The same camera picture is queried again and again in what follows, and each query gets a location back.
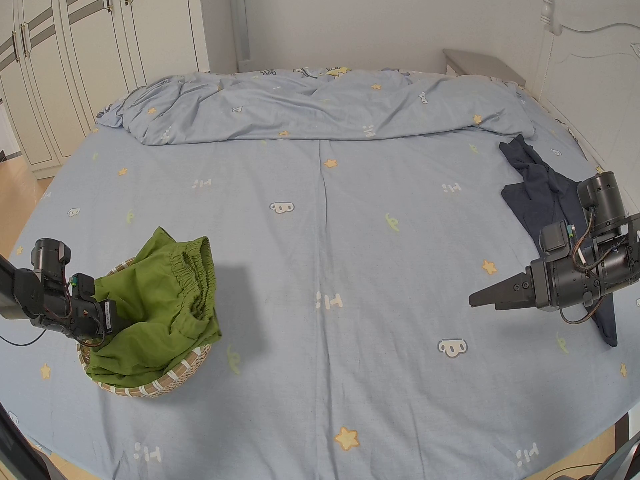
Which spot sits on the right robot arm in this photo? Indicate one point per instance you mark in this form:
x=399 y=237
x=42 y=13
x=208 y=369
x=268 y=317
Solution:
x=605 y=198

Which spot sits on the bed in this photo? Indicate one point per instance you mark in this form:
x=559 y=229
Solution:
x=350 y=248

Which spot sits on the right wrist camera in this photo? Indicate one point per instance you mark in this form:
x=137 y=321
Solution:
x=555 y=238

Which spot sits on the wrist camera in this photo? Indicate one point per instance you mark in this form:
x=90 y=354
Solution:
x=82 y=285
x=555 y=238

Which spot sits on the green shorts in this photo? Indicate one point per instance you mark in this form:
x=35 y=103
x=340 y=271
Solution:
x=150 y=328

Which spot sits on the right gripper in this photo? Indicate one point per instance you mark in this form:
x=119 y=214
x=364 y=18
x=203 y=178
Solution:
x=565 y=280

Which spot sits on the round woven basket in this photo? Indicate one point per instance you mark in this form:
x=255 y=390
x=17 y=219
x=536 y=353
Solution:
x=150 y=390

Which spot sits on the white wardrobe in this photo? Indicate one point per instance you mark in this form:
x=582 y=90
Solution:
x=100 y=68

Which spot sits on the dark blue garment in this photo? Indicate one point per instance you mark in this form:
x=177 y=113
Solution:
x=540 y=193

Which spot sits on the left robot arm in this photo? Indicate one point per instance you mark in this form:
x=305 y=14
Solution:
x=27 y=298

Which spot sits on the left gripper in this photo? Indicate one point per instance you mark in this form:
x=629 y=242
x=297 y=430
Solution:
x=87 y=320

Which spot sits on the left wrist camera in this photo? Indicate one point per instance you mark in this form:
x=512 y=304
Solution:
x=82 y=285

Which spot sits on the grey wall pipe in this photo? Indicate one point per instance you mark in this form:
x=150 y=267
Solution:
x=240 y=18

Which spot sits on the grey bedside table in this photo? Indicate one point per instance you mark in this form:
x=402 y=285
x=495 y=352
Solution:
x=475 y=63

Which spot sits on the pale blue quilt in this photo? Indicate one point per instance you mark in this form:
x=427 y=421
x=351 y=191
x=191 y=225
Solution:
x=310 y=108

